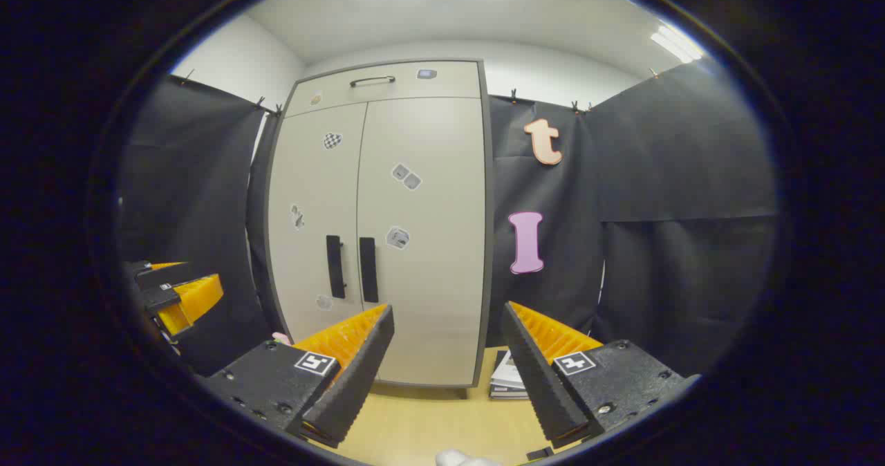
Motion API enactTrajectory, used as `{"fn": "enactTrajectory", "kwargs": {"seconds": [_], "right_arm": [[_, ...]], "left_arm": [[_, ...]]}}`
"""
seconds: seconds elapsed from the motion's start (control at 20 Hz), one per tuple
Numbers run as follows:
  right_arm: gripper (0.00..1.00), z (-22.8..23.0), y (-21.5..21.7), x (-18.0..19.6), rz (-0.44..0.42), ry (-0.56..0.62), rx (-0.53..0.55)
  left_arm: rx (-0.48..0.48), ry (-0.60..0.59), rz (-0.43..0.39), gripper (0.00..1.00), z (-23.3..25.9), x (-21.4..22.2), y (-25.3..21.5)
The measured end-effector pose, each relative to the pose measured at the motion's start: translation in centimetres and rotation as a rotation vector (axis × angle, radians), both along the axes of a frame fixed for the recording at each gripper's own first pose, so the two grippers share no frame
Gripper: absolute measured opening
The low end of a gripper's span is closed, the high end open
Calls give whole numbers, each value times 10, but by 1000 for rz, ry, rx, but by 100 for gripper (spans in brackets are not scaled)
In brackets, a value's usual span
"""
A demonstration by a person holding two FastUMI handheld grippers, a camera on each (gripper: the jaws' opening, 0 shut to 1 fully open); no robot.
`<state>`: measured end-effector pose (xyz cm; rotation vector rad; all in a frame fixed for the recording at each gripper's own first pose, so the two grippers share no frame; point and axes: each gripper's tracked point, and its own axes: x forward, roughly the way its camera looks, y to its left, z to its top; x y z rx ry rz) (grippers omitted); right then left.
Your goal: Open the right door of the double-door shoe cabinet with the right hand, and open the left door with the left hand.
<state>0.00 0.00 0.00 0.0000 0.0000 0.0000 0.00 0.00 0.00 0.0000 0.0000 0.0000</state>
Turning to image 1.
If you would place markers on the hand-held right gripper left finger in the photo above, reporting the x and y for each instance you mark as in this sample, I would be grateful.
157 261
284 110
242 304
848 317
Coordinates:
349 376

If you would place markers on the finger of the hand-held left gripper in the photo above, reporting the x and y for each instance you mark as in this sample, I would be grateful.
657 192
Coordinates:
166 276
193 300

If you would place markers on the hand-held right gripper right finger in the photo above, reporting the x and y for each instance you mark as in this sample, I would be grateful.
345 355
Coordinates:
543 376

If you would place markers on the beige cabinet door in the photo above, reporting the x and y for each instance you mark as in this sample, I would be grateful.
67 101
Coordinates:
429 279
311 189

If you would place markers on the beige double-door shoe cabinet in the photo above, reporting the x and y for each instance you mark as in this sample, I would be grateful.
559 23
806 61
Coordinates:
415 82

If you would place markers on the beige cabinet drawer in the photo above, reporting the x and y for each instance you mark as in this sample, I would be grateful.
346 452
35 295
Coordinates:
415 86

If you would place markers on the stack of books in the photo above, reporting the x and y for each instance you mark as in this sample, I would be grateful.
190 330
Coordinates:
506 379

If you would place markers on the pink and green plush toy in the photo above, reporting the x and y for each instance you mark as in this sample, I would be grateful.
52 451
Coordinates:
281 339

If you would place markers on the black backdrop cloth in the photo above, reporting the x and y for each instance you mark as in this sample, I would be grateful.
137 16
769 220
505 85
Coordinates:
657 175

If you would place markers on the narrow ceiling light panel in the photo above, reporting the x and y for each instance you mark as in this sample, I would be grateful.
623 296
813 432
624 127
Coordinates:
676 43

